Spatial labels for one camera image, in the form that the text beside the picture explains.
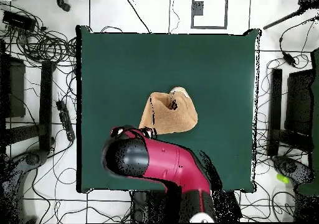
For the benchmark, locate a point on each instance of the black flat panel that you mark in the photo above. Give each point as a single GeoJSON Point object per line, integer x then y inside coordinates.
{"type": "Point", "coordinates": [299, 102]}
{"type": "Point", "coordinates": [16, 89]}

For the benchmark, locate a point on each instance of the dark green table cloth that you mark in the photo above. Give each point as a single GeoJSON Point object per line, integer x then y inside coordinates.
{"type": "Point", "coordinates": [124, 72]}

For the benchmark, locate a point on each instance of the black flat stand bar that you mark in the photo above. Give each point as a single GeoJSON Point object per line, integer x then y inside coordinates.
{"type": "Point", "coordinates": [275, 109]}
{"type": "Point", "coordinates": [46, 104]}

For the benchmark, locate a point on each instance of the black stand rod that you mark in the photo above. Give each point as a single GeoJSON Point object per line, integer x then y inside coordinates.
{"type": "Point", "coordinates": [281, 20]}

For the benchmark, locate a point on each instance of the grey square frame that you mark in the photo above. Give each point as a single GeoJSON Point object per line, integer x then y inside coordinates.
{"type": "Point", "coordinates": [197, 8]}

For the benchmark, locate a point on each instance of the tan terry towel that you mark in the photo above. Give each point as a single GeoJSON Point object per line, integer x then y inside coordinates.
{"type": "Point", "coordinates": [172, 119]}

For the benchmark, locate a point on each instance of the yellow-green small object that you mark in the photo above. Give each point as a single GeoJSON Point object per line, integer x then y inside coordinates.
{"type": "Point", "coordinates": [282, 178]}

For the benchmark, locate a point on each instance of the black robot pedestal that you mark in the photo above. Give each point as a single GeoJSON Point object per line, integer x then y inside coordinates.
{"type": "Point", "coordinates": [149, 206]}

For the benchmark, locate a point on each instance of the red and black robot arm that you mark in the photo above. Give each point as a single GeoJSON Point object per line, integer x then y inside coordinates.
{"type": "Point", "coordinates": [174, 159]}

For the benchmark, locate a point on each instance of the black power brick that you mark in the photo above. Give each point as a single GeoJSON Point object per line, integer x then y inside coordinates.
{"type": "Point", "coordinates": [17, 21]}

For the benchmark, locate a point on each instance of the black power strip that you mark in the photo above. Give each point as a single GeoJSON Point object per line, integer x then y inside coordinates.
{"type": "Point", "coordinates": [65, 119]}

